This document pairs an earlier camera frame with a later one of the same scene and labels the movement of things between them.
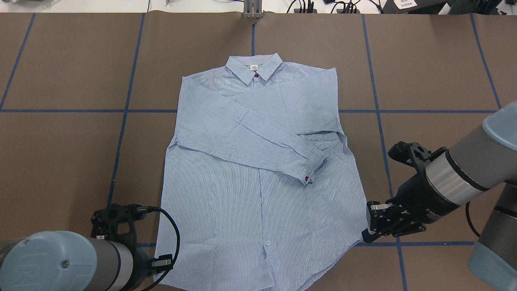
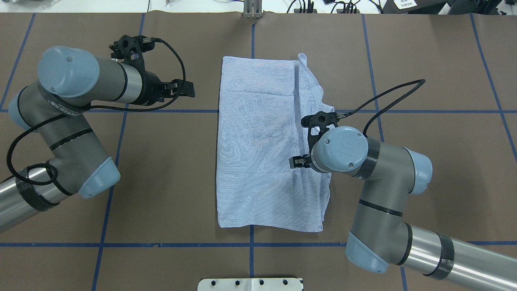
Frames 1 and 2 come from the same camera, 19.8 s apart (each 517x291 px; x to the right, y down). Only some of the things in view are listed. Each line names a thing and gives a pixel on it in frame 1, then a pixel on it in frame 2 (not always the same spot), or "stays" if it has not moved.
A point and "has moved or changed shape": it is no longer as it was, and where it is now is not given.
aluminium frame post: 253,9 stays
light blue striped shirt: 258,178 has moved or changed shape
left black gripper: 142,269 to 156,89
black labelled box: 425,7 stays
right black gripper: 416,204 to 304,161
